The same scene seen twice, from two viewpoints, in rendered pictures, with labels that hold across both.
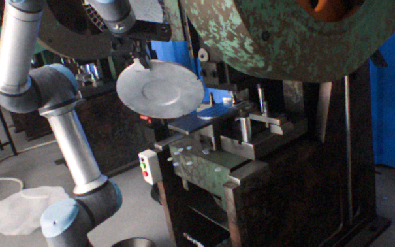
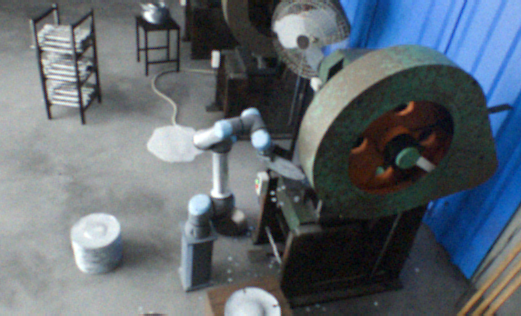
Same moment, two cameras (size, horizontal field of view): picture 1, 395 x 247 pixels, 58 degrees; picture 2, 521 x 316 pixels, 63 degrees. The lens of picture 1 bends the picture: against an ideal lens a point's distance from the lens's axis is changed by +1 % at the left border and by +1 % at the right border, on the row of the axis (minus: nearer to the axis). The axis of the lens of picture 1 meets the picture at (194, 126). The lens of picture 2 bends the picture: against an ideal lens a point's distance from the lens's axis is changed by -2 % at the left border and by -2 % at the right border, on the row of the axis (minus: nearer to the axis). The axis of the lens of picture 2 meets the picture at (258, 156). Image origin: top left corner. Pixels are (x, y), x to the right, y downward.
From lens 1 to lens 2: 1.33 m
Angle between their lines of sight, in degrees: 20
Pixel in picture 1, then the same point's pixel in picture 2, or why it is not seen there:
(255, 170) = (311, 232)
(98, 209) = (219, 208)
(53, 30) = (243, 27)
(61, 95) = (224, 147)
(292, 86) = not seen: hidden behind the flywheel
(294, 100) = not seen: hidden behind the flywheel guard
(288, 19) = (345, 191)
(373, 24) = (411, 197)
